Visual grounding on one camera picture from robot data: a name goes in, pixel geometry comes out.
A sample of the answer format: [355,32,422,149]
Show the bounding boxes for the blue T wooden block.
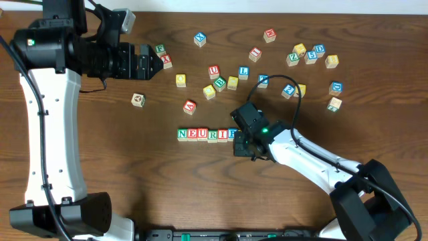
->
[257,74,269,88]

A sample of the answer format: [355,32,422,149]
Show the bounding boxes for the yellow block behind Z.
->
[292,44,306,58]

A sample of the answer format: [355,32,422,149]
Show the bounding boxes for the red A wooden block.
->
[183,100,197,115]

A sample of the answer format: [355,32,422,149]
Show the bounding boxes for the yellow acorn wooden block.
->
[203,85,216,100]

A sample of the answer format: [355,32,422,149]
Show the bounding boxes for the green R wooden block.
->
[207,130,218,143]

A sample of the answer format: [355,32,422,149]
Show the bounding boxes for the green N wooden block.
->
[177,129,188,141]

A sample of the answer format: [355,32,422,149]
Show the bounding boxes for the green B wooden block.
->
[213,77,227,92]

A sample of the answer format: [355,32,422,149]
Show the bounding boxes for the blue L wooden block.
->
[238,66,249,80]

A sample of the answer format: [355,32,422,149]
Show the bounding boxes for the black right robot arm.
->
[231,102,413,240]

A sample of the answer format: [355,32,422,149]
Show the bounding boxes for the red i block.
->
[217,129,228,143]
[249,47,262,62]

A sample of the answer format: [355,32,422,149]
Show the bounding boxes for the red E wooden block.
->
[187,129,198,141]

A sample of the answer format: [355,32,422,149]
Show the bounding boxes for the blue D block upper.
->
[312,44,326,58]

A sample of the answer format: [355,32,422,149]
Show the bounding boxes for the red block far back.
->
[263,28,277,43]

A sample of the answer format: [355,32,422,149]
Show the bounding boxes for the green white Z block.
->
[327,97,342,112]

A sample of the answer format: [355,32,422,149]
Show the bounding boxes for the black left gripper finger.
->
[146,55,164,80]
[147,45,160,62]

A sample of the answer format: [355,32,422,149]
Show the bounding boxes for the green F wooden block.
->
[154,44,167,57]

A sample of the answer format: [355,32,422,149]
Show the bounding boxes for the yellow hammer wooden block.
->
[294,84,306,98]

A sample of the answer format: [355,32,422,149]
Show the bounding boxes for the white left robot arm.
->
[3,1,163,240]

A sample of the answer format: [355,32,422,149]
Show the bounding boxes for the blue d block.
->
[312,44,326,58]
[328,82,343,96]

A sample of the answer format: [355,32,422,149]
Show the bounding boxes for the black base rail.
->
[134,229,332,241]

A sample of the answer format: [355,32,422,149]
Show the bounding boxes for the yellow O wooden block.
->
[176,74,187,88]

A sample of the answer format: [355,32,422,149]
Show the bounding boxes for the yellow 8 wooden block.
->
[325,55,340,69]

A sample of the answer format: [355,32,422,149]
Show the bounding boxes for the blue P wooden block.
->
[227,128,238,141]

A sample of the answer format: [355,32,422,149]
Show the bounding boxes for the red X wooden block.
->
[160,54,173,69]

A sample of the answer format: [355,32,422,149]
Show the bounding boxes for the blue 2 wooden block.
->
[282,84,296,99]

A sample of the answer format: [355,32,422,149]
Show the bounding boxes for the blue 5 wooden block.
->
[304,51,318,64]

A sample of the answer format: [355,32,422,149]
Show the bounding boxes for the yellow block beside B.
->
[227,76,239,90]

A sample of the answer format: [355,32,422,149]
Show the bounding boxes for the blue X wooden block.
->
[193,32,207,48]

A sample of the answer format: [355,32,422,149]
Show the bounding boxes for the blue D block right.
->
[328,82,343,96]

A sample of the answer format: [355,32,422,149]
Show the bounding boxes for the soccer ball O wooden block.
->
[131,93,146,107]

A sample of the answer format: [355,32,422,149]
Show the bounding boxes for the green Z wooden block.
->
[286,53,300,67]

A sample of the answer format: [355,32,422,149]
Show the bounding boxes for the red u block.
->
[197,128,209,141]
[209,65,220,80]

